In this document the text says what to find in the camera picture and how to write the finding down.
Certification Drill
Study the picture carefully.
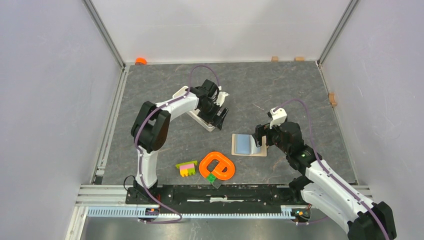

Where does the small wooden block right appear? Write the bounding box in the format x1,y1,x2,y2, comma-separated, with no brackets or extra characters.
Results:
294,56,305,62

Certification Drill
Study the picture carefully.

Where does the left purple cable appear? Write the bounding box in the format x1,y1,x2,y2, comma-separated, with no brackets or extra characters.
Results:
133,64,221,225

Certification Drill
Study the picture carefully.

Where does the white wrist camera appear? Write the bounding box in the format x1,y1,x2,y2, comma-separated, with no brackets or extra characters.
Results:
215,90,229,107
267,107,287,129

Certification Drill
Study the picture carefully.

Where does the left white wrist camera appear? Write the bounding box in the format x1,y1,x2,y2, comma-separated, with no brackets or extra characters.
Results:
215,90,229,107

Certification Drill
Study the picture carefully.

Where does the green toy brick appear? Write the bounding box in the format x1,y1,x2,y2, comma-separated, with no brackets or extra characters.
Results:
206,173,217,184

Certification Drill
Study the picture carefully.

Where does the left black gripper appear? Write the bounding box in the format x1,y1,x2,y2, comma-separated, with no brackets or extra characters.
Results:
197,98,229,131

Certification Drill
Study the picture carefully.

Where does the orange curved toy track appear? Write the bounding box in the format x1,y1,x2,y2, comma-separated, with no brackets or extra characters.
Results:
198,151,236,181

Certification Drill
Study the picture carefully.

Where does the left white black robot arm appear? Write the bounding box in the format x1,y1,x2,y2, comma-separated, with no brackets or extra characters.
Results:
130,79,229,204

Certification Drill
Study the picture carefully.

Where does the curved wooden piece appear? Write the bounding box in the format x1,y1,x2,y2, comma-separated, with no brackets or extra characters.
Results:
328,92,338,108

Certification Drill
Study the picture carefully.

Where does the grey toy baseplate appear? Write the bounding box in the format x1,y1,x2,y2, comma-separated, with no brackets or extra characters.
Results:
211,178,223,189

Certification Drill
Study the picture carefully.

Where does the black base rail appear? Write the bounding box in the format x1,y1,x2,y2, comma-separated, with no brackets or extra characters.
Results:
125,184,307,215

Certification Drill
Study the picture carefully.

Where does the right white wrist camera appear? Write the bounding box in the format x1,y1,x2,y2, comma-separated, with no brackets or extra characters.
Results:
267,107,287,129

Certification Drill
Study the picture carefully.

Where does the green pink yellow brick stack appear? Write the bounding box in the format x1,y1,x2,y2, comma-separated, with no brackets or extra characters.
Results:
175,160,198,177

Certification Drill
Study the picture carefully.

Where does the white slotted cable duct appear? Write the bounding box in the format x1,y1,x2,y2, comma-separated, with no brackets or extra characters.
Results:
87,206,295,220

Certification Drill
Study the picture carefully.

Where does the orange round cap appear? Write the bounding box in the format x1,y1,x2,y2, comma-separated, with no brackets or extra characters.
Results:
134,57,147,65

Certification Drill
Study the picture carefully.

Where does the white rectangular tray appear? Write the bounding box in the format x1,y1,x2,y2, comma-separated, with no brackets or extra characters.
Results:
172,86,216,132

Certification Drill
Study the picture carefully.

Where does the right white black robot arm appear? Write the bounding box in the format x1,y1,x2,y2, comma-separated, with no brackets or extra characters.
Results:
253,121,397,240

